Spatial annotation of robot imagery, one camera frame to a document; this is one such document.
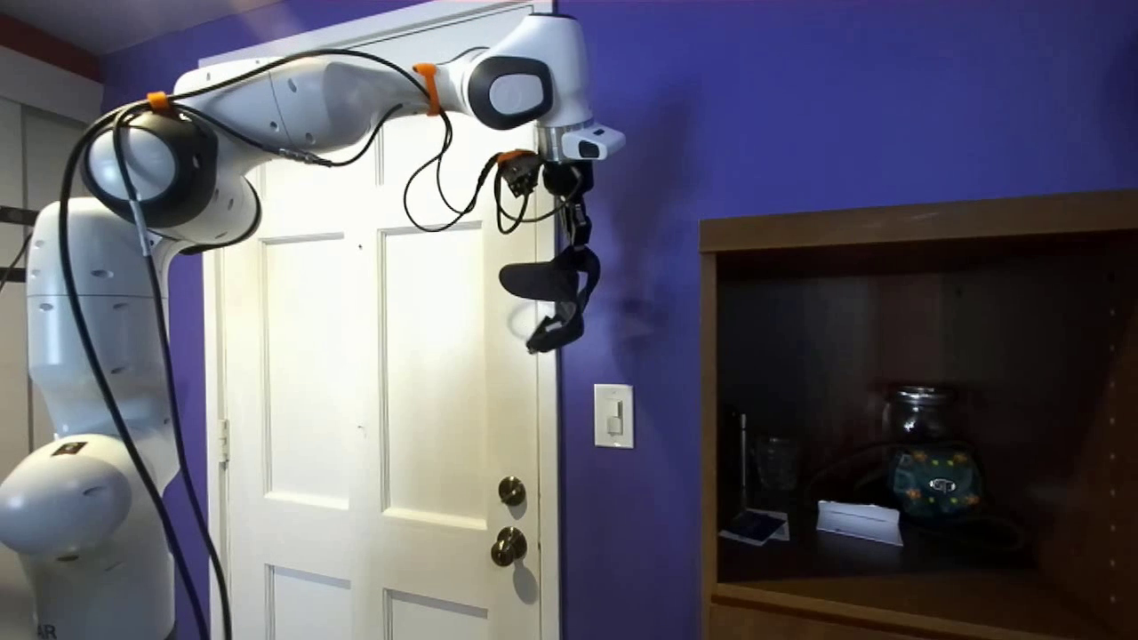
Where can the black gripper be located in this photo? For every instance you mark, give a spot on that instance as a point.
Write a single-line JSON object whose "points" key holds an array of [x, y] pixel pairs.
{"points": [[565, 179]]}

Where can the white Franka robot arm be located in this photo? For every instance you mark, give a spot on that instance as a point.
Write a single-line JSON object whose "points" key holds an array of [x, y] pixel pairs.
{"points": [[107, 357]]}

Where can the white panel door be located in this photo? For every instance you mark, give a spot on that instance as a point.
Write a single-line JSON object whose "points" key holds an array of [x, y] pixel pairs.
{"points": [[393, 393]]}

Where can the dark door knob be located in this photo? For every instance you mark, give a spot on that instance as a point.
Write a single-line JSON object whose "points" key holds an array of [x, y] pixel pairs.
{"points": [[508, 544]]}

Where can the brown wooden cabinet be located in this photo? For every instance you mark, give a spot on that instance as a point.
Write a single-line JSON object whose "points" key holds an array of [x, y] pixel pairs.
{"points": [[927, 428]]}

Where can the clear drinking glass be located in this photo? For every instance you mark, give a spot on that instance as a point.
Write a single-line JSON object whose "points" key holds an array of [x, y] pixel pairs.
{"points": [[777, 464]]}

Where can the small flat box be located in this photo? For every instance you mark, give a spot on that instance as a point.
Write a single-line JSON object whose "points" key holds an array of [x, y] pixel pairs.
{"points": [[752, 528]]}

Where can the white folded paper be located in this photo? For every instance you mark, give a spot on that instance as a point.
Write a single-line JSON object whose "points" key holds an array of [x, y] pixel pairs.
{"points": [[857, 523]]}

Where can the glass jar with beads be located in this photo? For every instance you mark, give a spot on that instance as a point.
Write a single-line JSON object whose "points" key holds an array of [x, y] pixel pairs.
{"points": [[934, 458]]}

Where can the wrist camera with orange mount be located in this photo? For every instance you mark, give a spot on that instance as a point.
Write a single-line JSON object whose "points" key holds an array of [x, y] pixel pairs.
{"points": [[516, 172]]}

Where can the white light switch plate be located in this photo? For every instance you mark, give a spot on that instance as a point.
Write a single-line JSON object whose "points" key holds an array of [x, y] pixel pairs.
{"points": [[611, 418]]}

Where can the black camera stand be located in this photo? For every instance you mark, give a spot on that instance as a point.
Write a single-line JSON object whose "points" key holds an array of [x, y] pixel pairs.
{"points": [[9, 242]]}

